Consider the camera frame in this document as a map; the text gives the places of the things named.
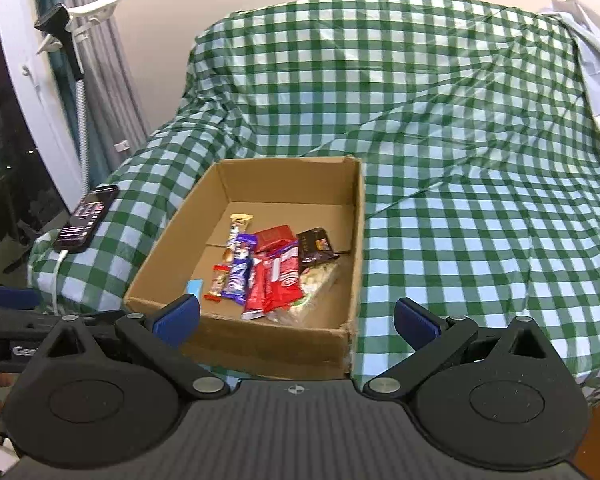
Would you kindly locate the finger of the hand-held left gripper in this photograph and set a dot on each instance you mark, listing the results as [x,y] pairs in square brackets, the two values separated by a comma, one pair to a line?
[12,298]

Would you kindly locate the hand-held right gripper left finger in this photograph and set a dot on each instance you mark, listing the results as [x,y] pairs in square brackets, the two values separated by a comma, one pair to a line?
[177,317]

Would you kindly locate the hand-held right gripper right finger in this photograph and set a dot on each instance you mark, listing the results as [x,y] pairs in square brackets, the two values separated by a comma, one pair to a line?
[415,322]

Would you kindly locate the light blue candy packet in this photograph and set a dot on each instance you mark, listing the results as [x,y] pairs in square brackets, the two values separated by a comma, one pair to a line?
[195,287]

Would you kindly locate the small red candy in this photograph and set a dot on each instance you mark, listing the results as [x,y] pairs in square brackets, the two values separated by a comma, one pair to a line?
[217,282]

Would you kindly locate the purple snack packet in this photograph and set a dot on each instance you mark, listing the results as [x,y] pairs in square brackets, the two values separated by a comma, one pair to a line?
[240,270]

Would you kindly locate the red wafer bar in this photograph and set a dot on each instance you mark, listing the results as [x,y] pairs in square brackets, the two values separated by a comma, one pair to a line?
[286,272]
[254,292]

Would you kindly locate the cream cereal bar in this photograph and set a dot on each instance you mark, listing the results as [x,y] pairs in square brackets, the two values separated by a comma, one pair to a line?
[320,285]

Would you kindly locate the yellow snack bar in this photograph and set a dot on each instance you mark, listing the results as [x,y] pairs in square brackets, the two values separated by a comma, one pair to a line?
[241,222]

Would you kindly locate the dark chocolate bar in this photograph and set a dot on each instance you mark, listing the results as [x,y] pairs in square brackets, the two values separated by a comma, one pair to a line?
[316,245]

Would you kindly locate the dark red snack packet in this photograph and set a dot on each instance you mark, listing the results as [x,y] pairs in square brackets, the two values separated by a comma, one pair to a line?
[275,235]

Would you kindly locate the brown cardboard box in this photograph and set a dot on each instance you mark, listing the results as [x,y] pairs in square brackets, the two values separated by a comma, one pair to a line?
[300,195]

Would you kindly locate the black smartphone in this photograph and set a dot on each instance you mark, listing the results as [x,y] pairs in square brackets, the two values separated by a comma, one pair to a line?
[87,215]

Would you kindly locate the small white clip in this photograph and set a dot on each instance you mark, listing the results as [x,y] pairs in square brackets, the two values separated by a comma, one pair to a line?
[122,145]

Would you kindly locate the green white checkered blanket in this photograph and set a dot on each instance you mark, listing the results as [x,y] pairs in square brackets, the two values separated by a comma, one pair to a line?
[430,110]

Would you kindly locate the grey curtain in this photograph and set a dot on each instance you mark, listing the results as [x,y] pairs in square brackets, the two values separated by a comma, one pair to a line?
[105,85]

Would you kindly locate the white clamp phone holder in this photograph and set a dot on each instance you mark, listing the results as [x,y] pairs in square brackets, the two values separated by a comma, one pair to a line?
[95,12]

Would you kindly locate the white cloth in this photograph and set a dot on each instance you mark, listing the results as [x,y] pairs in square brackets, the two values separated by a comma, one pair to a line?
[597,70]

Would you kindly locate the white window frame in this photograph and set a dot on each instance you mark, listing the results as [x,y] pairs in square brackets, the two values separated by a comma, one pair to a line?
[35,100]

